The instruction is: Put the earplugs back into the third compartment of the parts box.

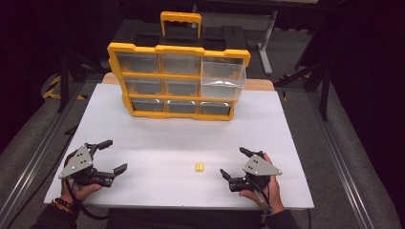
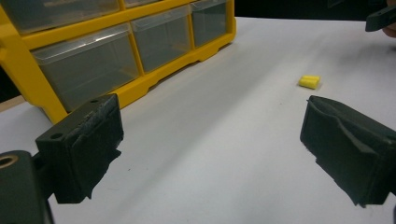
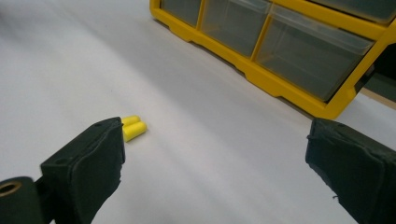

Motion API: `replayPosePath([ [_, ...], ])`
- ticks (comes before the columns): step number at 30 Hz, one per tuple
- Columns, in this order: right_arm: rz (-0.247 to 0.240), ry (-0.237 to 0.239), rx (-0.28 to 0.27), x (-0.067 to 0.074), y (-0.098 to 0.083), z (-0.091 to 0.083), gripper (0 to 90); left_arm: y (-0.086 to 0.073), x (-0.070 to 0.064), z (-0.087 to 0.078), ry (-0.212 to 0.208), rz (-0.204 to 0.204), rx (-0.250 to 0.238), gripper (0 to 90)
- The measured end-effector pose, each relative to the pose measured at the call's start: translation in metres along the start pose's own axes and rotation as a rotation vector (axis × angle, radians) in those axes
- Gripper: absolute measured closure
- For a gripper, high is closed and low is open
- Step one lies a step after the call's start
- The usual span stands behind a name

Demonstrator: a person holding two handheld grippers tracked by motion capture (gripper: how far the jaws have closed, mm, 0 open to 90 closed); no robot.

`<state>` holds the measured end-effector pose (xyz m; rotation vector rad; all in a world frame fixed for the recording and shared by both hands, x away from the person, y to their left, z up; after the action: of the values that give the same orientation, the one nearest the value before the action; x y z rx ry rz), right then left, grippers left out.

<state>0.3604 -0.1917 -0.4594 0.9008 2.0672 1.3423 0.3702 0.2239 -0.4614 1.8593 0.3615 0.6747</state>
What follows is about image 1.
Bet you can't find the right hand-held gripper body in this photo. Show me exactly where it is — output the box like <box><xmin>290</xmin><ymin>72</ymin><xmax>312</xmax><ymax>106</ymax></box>
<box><xmin>228</xmin><ymin>155</ymin><xmax>284</xmax><ymax>193</ymax></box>

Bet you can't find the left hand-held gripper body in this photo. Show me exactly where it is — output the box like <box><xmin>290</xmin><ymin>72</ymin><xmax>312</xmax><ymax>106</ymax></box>
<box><xmin>58</xmin><ymin>143</ymin><xmax>116</xmax><ymax>188</ymax></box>

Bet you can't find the transparent plastic drawer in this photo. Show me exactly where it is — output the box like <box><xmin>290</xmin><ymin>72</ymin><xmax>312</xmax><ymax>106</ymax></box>
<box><xmin>200</xmin><ymin>60</ymin><xmax>248</xmax><ymax>100</ymax></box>

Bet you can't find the person's left hand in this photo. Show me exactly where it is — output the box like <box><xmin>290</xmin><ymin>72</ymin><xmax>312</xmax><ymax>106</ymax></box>
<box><xmin>61</xmin><ymin>182</ymin><xmax>103</xmax><ymax>207</ymax></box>

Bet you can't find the person's right hand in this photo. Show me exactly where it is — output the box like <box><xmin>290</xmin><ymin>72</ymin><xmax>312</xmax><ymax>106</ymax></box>
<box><xmin>239</xmin><ymin>152</ymin><xmax>287</xmax><ymax>215</ymax></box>

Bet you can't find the black metal stand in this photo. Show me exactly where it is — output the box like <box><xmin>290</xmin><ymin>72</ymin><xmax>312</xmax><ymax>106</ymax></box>
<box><xmin>57</xmin><ymin>52</ymin><xmax>108</xmax><ymax>114</ymax></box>
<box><xmin>274</xmin><ymin>53</ymin><xmax>332</xmax><ymax>122</ymax></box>

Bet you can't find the yellow and black hazard tape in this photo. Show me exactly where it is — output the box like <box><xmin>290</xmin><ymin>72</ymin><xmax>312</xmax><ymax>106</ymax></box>
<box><xmin>42</xmin><ymin>73</ymin><xmax>88</xmax><ymax>101</ymax></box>

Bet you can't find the set of clear drawers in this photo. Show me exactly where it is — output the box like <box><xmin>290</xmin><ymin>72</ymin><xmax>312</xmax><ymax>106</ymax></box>
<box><xmin>116</xmin><ymin>52</ymin><xmax>233</xmax><ymax>116</ymax></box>

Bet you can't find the grey metal stand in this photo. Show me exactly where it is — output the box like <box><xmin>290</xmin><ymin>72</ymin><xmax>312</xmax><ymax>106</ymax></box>
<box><xmin>257</xmin><ymin>10</ymin><xmax>279</xmax><ymax>76</ymax></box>

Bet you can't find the yellow and black organizer case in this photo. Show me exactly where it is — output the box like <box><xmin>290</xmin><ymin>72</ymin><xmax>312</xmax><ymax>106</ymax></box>
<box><xmin>107</xmin><ymin>10</ymin><xmax>252</xmax><ymax>122</ymax></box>

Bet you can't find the black cable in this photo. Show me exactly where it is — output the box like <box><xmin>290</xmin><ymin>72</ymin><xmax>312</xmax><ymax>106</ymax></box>
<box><xmin>249</xmin><ymin>180</ymin><xmax>273</xmax><ymax>215</ymax></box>
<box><xmin>63</xmin><ymin>178</ymin><xmax>110</xmax><ymax>221</ymax></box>

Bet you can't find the aluminium floor rail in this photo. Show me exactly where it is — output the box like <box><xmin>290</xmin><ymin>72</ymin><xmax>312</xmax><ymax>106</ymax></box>
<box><xmin>0</xmin><ymin>81</ymin><xmax>85</xmax><ymax>225</ymax></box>
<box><xmin>305</xmin><ymin>92</ymin><xmax>381</xmax><ymax>229</ymax></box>

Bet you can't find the beaded bracelet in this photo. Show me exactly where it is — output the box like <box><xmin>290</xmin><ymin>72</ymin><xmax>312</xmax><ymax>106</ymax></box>
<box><xmin>53</xmin><ymin>197</ymin><xmax>76</xmax><ymax>215</ymax></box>

